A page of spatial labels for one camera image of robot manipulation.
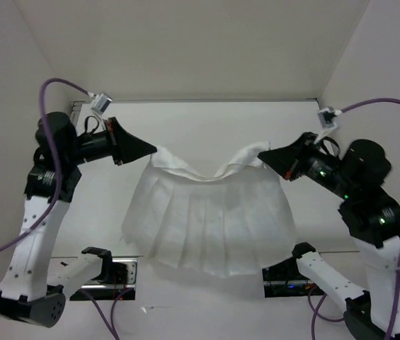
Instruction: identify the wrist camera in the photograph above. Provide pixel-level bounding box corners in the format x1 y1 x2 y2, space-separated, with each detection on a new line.
317 106 342 130
91 93 113 115

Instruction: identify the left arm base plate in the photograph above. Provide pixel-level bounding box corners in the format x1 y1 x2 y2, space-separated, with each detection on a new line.
69 257 138 302

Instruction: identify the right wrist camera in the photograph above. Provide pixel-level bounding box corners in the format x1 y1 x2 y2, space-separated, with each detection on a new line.
317 106 342 130

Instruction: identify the white skirt cloth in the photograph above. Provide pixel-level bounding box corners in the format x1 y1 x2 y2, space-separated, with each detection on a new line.
122 142 297 278

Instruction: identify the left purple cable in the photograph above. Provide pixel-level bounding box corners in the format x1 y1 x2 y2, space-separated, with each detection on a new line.
0 77 137 339

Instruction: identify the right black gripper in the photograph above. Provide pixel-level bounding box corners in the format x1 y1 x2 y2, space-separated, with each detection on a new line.
256 127 353 192

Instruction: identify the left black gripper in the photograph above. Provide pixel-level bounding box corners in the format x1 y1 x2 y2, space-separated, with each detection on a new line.
70 115 159 164

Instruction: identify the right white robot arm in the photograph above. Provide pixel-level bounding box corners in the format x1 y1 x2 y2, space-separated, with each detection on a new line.
258 132 400 339

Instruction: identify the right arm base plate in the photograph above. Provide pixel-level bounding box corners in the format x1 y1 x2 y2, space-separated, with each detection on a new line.
262 259 324 298

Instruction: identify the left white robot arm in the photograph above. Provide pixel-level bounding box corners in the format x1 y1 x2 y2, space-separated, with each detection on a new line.
0 112 157 328

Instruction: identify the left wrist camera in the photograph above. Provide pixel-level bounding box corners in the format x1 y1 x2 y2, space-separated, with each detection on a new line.
91 93 113 115

